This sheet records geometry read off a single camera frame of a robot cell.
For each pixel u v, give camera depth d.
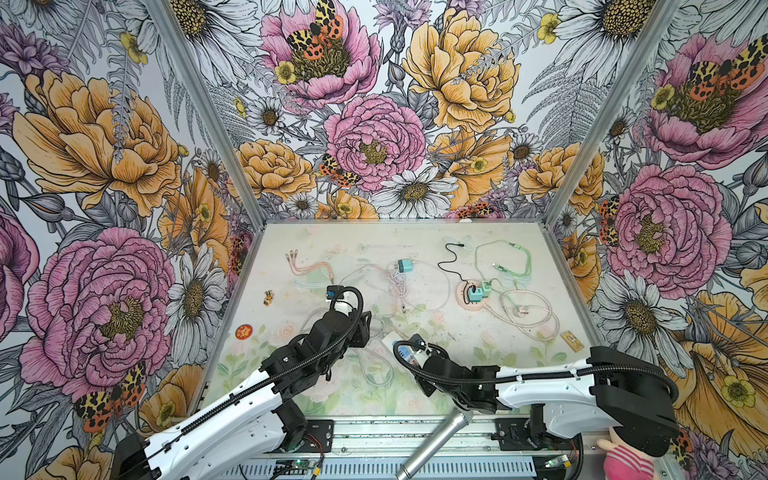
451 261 1.11
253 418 0.49
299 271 1.08
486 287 0.94
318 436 0.74
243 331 0.92
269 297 0.99
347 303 0.60
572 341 0.89
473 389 0.61
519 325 0.94
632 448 0.67
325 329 0.55
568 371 0.47
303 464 0.70
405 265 1.06
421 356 0.69
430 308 0.99
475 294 0.93
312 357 0.49
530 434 0.66
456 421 0.74
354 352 0.89
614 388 0.48
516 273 1.06
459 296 0.98
